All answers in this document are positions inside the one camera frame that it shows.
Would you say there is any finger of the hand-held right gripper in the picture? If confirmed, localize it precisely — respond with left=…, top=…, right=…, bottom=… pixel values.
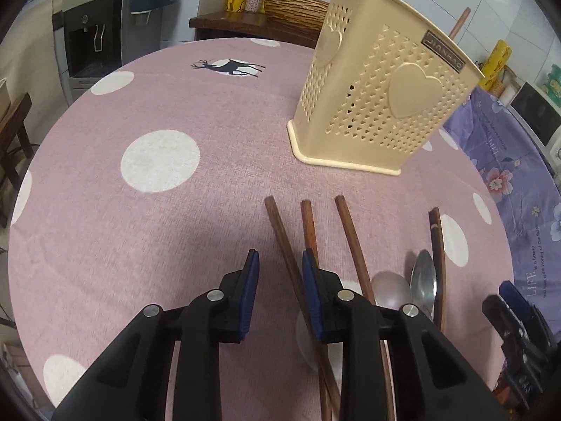
left=482, top=296, right=544, bottom=410
left=499, top=281, right=550, bottom=352

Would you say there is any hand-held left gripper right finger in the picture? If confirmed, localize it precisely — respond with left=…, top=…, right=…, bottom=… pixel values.
left=302, top=248, right=511, bottom=421

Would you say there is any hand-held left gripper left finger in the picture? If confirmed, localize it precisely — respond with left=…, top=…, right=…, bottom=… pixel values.
left=53, top=249, right=260, bottom=421

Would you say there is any brown wooden chopstick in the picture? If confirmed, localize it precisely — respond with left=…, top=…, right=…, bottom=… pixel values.
left=334, top=195, right=396, bottom=421
left=448, top=7, right=472, bottom=40
left=264, top=196, right=343, bottom=410
left=300, top=199, right=334, bottom=421

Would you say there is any round metal spoon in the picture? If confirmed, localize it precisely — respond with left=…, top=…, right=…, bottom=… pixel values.
left=372, top=271, right=413, bottom=312

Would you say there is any black chopstick with gold ring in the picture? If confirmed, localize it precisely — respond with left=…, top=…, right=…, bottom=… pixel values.
left=428, top=207, right=448, bottom=333

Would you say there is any pointed metal spoon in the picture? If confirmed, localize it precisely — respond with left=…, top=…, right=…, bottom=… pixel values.
left=410, top=250, right=438, bottom=321

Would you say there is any beige perforated utensil holder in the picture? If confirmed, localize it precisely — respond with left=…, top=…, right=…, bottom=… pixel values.
left=287, top=0, right=486, bottom=177

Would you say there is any pink polka dot tablecloth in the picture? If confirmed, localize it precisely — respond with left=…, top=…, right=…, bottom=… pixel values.
left=8, top=37, right=515, bottom=413

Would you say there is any purple floral cloth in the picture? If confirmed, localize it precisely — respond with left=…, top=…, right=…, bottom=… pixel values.
left=442, top=85, right=561, bottom=321

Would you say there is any white microwave oven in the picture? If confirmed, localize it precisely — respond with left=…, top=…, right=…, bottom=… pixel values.
left=511, top=81, right=561, bottom=159

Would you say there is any green container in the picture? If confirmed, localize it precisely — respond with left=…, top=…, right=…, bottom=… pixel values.
left=537, top=64, right=561, bottom=110

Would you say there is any yellow roll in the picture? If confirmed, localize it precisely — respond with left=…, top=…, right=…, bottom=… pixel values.
left=480, top=39, right=513, bottom=84

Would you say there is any dark wooden side table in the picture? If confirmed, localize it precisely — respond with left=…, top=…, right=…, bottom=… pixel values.
left=189, top=6, right=327, bottom=49

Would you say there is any wicker basket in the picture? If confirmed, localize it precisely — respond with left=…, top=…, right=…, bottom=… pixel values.
left=263, top=0, right=330, bottom=31

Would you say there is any wooden stool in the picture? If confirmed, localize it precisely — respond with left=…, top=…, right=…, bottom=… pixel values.
left=0, top=92, right=33, bottom=229

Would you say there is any water dispenser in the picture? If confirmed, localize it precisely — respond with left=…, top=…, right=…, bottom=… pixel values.
left=53, top=0, right=128, bottom=93

